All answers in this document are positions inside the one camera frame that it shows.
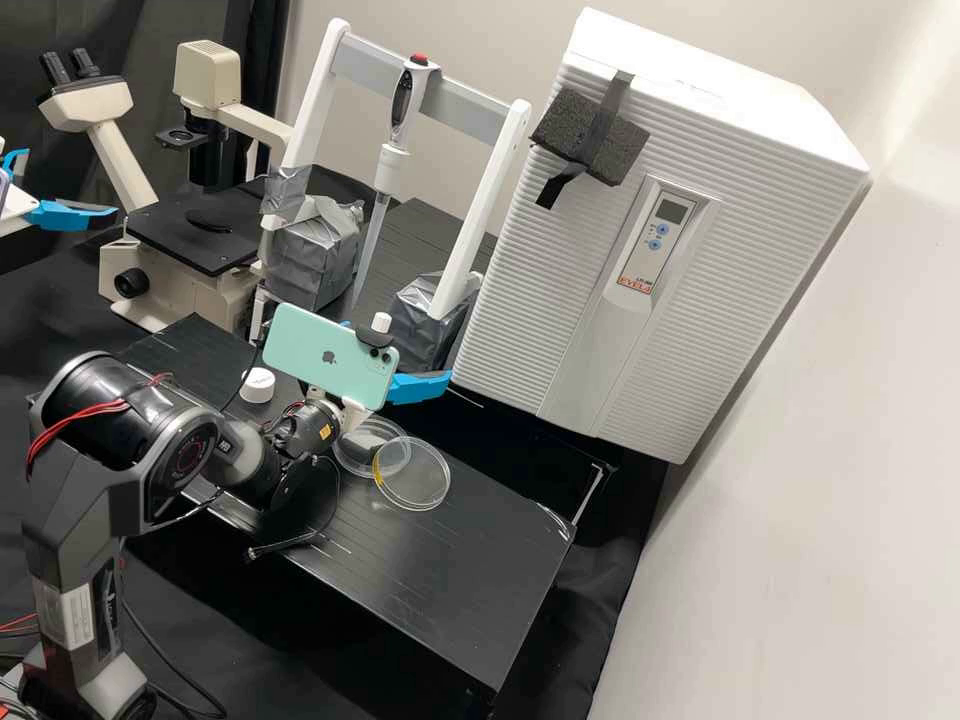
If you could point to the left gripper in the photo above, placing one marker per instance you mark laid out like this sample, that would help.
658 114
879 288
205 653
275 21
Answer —
16 210

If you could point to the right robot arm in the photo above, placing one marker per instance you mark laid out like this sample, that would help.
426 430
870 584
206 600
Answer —
90 465

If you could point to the white-capped bottle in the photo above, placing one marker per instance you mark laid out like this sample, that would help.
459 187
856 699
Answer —
257 386

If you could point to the white incubator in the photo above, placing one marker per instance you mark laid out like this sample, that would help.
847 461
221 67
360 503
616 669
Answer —
712 97

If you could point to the petri dish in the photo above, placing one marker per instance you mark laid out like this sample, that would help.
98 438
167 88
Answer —
358 448

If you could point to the right wrist camera phone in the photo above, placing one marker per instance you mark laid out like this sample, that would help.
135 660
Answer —
322 360

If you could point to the incubator door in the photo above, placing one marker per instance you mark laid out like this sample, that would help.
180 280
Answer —
750 300

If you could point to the cream microscope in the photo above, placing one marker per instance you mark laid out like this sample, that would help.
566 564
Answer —
180 255

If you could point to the pipette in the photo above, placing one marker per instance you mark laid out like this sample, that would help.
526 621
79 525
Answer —
396 150

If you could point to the petri dish lid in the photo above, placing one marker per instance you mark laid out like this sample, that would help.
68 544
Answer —
416 480

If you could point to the white pipette stand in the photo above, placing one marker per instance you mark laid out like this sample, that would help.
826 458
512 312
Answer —
472 217

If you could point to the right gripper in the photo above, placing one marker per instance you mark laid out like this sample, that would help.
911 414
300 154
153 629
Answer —
355 417

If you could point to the grey taped block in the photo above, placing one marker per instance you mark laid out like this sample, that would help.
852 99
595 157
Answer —
424 326
311 251

